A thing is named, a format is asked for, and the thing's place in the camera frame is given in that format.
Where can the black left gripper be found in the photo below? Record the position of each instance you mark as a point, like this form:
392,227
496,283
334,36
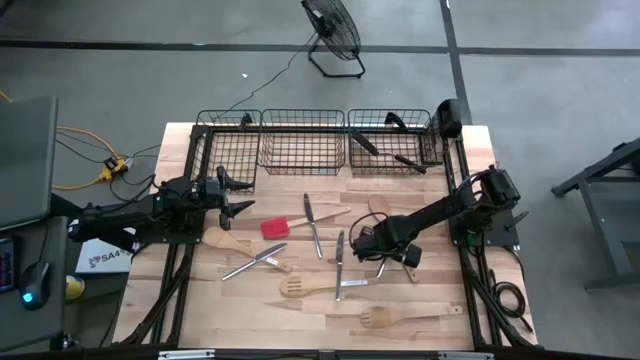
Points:
210,195

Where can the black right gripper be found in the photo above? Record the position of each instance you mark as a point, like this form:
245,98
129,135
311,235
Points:
385,245

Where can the silver table knife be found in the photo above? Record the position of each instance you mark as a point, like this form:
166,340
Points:
267,252
340,250
381,270
309,210

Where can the wooden spoon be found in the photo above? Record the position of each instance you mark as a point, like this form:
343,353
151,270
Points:
378,206

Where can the plain wooden spatula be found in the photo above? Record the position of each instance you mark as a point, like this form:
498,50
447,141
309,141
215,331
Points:
220,237

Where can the wooden fork-tipped spatula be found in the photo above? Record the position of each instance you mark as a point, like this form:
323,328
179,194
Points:
380,317

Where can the slotted wooden spatula with label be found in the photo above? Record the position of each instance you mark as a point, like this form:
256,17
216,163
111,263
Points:
295,287

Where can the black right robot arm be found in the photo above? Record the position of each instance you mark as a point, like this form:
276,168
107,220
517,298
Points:
440,210

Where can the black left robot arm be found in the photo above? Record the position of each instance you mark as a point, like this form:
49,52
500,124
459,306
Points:
125,217

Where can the yellow power plug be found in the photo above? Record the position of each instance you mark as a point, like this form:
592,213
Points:
112,169

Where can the white printed box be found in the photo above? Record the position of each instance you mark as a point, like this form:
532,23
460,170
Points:
102,260

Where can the black diagonal desk leg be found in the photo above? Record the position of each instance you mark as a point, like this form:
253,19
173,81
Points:
65,206

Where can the yellow round object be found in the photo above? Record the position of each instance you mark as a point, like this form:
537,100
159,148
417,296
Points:
75,289

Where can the black floor fan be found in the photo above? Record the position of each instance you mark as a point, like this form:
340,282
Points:
332,25

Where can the grey monitor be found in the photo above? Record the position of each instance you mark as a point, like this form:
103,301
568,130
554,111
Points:
25,160

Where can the black computer mouse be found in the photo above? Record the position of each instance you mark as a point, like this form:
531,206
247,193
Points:
35,285

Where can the dark metal desk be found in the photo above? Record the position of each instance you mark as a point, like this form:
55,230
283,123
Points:
595,171

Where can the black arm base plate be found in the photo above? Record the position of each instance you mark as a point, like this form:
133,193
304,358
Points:
190,239
500,237

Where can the black frame clamp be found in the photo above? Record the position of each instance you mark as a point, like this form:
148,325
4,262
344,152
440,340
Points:
396,121
246,121

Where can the black metal table frame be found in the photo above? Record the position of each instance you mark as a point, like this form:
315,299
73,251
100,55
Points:
300,129

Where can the silver metal bracket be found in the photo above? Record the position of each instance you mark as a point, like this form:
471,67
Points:
465,356
185,355

